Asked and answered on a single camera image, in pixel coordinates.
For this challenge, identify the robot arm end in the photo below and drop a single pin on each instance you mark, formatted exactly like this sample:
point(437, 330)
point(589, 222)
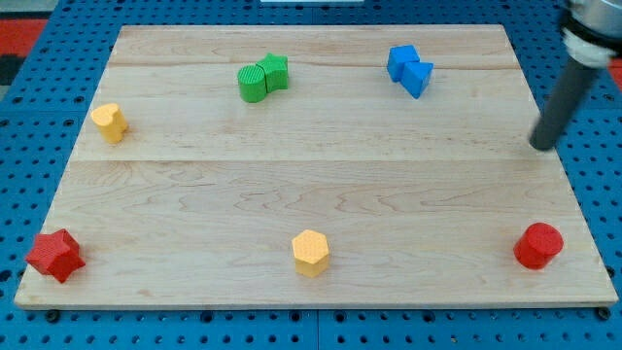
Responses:
point(591, 31)

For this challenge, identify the yellow hexagon block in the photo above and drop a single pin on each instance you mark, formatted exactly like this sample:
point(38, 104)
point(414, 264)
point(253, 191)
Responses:
point(311, 253)

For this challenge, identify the wooden board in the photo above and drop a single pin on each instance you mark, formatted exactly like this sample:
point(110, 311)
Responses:
point(421, 200)

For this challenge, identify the green cylinder block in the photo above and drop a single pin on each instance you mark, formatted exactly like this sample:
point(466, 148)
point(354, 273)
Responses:
point(252, 84)

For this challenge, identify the green star block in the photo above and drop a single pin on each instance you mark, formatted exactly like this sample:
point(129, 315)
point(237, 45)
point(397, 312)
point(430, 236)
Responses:
point(276, 70)

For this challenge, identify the blue triangle block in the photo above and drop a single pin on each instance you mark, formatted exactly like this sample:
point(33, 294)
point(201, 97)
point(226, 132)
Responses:
point(416, 77)

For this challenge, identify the blue cube block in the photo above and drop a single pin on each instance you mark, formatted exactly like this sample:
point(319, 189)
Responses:
point(398, 57)

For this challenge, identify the yellow heart block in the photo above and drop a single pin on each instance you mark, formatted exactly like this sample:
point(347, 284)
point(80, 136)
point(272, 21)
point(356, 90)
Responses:
point(110, 122)

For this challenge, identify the red cylinder block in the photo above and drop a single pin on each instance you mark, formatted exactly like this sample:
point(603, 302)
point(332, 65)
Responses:
point(538, 246)

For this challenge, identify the grey pusher rod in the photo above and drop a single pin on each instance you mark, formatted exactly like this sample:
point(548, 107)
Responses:
point(574, 82)

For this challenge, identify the red star block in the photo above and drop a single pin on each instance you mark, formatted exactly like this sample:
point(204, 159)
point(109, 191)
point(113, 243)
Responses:
point(55, 254)

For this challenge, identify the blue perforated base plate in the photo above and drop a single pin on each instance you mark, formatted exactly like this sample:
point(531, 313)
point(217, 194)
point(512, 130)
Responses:
point(45, 107)

